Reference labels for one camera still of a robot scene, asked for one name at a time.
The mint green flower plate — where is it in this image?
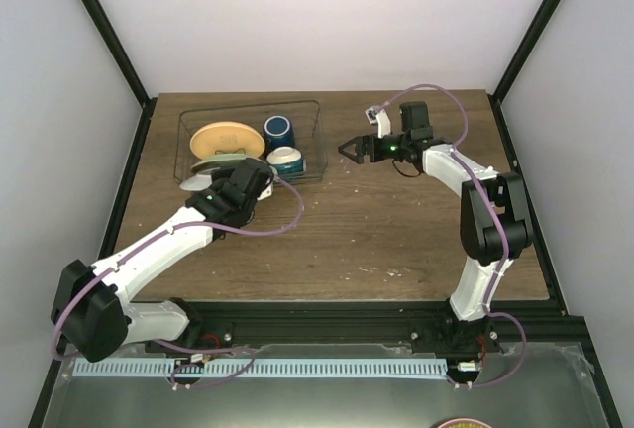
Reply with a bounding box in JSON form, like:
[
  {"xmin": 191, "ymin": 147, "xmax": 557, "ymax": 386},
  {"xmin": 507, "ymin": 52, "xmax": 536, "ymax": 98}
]
[{"xmin": 190, "ymin": 153, "xmax": 247, "ymax": 174}]

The pink plate underneath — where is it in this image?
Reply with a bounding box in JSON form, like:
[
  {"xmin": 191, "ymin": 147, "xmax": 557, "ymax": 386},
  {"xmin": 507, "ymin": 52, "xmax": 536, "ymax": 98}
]
[{"xmin": 179, "ymin": 173, "xmax": 213, "ymax": 192}]

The orange plate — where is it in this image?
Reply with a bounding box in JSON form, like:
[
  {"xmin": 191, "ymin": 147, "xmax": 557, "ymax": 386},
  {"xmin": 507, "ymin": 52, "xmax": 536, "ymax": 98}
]
[{"xmin": 189, "ymin": 121, "xmax": 265, "ymax": 159}]

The white and blue bowl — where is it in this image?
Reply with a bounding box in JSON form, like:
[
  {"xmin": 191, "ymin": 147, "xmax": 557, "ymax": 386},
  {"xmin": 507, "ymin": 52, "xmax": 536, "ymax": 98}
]
[{"xmin": 266, "ymin": 146, "xmax": 305, "ymax": 174}]

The dark blue ceramic mug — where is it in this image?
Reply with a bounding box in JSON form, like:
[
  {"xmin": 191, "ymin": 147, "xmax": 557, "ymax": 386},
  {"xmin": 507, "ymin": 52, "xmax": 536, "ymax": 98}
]
[{"xmin": 263, "ymin": 115, "xmax": 295, "ymax": 151}]

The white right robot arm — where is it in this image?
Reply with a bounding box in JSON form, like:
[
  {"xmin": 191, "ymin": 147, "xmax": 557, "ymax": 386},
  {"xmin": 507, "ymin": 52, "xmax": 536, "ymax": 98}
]
[{"xmin": 338, "ymin": 131, "xmax": 534, "ymax": 352}]

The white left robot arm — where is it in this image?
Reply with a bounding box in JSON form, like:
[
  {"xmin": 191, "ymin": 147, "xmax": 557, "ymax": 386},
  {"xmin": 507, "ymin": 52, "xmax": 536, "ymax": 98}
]
[{"xmin": 50, "ymin": 154, "xmax": 298, "ymax": 363}]

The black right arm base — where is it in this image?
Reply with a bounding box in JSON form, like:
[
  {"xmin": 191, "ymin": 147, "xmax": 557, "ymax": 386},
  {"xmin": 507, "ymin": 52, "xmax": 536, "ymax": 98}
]
[{"xmin": 408, "ymin": 315, "xmax": 492, "ymax": 355}]

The clear acrylic sheet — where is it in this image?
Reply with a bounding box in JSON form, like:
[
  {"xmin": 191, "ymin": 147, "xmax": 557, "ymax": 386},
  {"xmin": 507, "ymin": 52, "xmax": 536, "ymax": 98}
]
[{"xmin": 42, "ymin": 343, "xmax": 610, "ymax": 427}]

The pink round object at bottom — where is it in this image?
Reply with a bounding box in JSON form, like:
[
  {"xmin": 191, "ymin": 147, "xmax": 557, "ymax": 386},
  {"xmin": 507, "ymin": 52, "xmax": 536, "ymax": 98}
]
[{"xmin": 434, "ymin": 417, "xmax": 491, "ymax": 428}]

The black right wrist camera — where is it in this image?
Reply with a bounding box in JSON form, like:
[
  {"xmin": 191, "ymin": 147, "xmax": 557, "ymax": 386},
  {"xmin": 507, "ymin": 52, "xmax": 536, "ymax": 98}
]
[{"xmin": 399, "ymin": 101, "xmax": 433, "ymax": 139}]

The light blue slotted cable duct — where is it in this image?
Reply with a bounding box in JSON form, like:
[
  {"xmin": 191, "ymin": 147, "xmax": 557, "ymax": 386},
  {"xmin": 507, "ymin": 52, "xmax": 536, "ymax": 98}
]
[{"xmin": 71, "ymin": 358, "xmax": 448, "ymax": 380}]

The black front frame rail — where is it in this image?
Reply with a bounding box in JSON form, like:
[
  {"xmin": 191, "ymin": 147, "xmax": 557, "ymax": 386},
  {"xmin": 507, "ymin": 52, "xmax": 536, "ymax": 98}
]
[{"xmin": 63, "ymin": 298, "xmax": 590, "ymax": 350}]

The black aluminium frame post right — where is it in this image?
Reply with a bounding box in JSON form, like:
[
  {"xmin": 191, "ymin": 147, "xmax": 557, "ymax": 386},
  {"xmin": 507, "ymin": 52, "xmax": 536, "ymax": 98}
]
[{"xmin": 494, "ymin": 0, "xmax": 590, "ymax": 102}]

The black aluminium frame post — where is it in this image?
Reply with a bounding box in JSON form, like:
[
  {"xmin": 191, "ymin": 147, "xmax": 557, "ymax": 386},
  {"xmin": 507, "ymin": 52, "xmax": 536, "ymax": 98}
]
[
  {"xmin": 494, "ymin": 0, "xmax": 590, "ymax": 102},
  {"xmin": 53, "ymin": 0, "xmax": 152, "ymax": 107}
]

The black aluminium frame post left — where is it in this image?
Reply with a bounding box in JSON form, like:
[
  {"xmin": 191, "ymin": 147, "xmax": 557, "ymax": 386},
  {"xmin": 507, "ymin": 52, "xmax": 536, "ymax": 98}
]
[{"xmin": 53, "ymin": 0, "xmax": 152, "ymax": 107}]

